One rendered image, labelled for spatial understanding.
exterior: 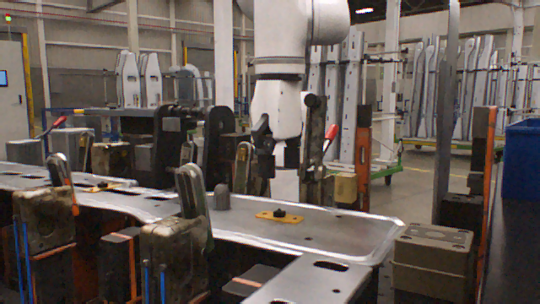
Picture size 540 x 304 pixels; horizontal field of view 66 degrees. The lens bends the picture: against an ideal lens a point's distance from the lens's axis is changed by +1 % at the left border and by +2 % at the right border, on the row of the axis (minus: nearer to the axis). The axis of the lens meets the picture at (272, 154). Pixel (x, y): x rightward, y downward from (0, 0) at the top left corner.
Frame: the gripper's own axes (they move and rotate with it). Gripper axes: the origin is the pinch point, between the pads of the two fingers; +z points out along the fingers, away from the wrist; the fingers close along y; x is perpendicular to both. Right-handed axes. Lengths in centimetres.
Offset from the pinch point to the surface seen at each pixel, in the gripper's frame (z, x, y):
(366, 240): 9.1, 16.6, 3.3
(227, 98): -3, -256, -342
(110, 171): 9, -59, -12
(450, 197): 1.3, 27.7, 1.8
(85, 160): 6, -69, -12
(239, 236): 9.2, -1.5, 10.8
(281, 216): 8.5, 0.7, 0.8
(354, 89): -13, -131, -437
